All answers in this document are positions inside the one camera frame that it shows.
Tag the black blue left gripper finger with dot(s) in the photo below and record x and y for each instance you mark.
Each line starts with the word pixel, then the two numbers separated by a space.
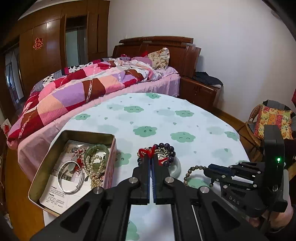
pixel 214 170

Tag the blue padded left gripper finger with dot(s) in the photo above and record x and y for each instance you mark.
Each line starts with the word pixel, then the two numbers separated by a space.
pixel 140 189
pixel 161 191

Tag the red knotted tassel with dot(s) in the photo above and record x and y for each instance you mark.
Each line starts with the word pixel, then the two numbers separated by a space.
pixel 147 151

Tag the silver wristwatch with metal band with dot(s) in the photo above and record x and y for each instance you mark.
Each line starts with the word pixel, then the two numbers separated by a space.
pixel 162 155

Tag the person's right hand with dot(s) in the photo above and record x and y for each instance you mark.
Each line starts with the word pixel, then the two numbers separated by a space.
pixel 281 223

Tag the rattan chair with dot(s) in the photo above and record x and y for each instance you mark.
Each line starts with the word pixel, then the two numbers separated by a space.
pixel 250 124

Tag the green cloud pattern tablecloth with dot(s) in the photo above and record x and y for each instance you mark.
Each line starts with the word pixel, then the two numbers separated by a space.
pixel 140 120

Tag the silver bangle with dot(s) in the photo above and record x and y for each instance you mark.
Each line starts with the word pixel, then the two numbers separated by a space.
pixel 68 181

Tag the green jade bangle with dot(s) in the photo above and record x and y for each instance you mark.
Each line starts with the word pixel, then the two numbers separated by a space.
pixel 94 148

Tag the open metal tin box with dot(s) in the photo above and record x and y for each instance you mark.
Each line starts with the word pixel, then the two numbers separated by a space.
pixel 41 178

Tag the wooden nightstand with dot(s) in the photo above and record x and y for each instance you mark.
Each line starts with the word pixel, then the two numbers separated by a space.
pixel 199 94

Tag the dark clothes pile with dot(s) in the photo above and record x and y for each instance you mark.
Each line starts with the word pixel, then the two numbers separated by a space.
pixel 204 78

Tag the pink bed sheet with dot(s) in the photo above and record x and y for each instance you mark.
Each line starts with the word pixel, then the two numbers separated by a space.
pixel 32 150

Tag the patchwork pink quilt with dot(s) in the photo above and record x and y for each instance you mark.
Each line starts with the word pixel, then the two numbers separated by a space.
pixel 69 92

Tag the wooden headboard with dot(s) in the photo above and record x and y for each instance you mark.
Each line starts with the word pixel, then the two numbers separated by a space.
pixel 183 54

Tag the floral pillow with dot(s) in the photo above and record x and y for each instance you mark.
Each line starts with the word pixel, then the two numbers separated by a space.
pixel 160 59

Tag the brown wooden wardrobe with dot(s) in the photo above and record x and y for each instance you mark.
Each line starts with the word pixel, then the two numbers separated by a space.
pixel 50 24

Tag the red double happiness decal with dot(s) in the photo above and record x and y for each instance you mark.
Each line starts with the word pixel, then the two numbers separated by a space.
pixel 38 43

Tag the red string pendant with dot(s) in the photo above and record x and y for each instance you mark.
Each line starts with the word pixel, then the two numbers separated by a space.
pixel 78 158

